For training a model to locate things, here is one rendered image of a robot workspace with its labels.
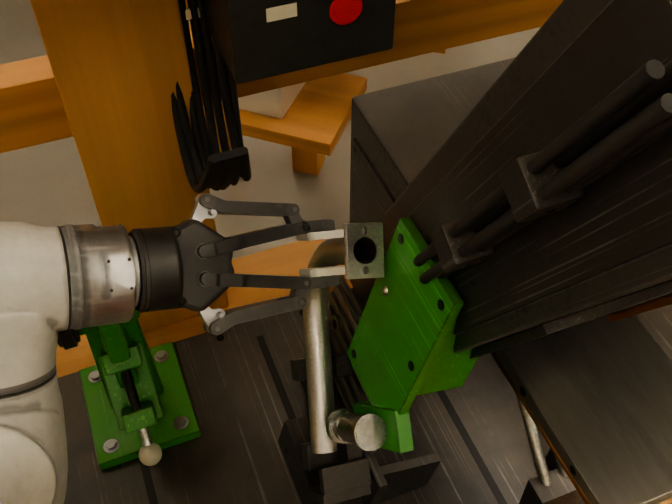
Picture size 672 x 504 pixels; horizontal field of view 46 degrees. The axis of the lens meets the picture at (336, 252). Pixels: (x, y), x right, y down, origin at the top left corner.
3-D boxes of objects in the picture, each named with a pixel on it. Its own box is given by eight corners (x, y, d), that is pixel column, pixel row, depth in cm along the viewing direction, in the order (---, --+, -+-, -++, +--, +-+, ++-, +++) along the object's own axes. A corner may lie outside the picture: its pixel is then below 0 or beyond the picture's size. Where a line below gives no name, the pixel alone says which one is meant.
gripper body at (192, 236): (143, 322, 67) (247, 309, 71) (135, 222, 67) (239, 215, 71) (126, 315, 74) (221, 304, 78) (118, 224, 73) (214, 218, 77)
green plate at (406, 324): (451, 423, 86) (528, 293, 73) (385, 437, 83) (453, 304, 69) (407, 342, 94) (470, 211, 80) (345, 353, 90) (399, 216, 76)
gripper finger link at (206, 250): (189, 260, 75) (186, 246, 74) (296, 232, 79) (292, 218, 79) (201, 261, 71) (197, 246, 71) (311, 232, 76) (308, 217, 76)
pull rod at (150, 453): (166, 465, 96) (158, 442, 92) (143, 473, 95) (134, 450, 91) (156, 427, 100) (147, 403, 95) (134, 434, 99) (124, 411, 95)
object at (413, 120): (583, 309, 116) (653, 128, 90) (394, 373, 108) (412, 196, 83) (519, 225, 127) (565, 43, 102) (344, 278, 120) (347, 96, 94)
